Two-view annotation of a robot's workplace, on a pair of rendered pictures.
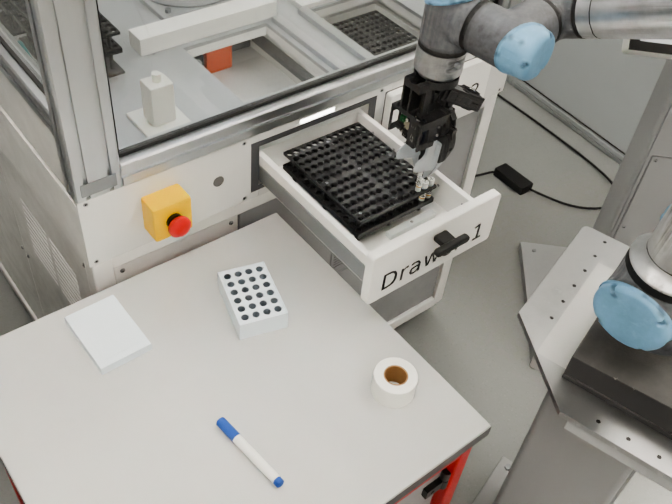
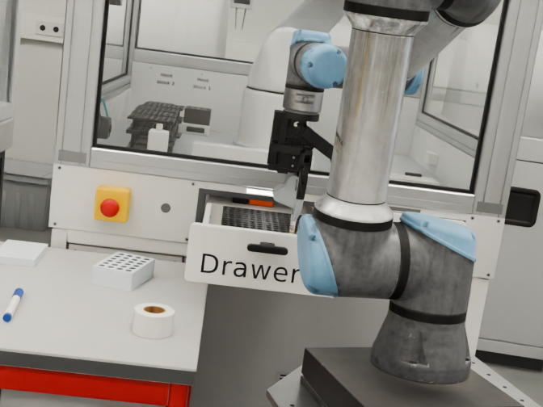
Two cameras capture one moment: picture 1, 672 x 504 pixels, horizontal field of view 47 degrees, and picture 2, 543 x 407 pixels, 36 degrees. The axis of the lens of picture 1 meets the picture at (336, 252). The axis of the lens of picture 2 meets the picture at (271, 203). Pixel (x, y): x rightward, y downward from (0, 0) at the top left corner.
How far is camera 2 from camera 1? 1.24 m
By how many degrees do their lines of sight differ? 47
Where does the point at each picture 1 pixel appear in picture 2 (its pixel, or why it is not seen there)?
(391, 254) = (209, 231)
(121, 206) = (84, 184)
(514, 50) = (307, 56)
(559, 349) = not seen: hidden behind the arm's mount
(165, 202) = (109, 188)
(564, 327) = not seen: hidden behind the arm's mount
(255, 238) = (176, 266)
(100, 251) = (60, 216)
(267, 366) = (88, 295)
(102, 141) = (84, 123)
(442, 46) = (291, 77)
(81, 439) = not seen: outside the picture
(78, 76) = (78, 66)
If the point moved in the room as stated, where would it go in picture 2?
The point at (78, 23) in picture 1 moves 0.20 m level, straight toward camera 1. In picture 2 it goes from (87, 31) to (33, 27)
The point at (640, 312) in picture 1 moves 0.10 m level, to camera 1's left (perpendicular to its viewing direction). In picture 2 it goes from (305, 233) to (253, 216)
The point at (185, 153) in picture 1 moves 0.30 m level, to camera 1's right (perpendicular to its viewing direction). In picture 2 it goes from (142, 165) to (241, 196)
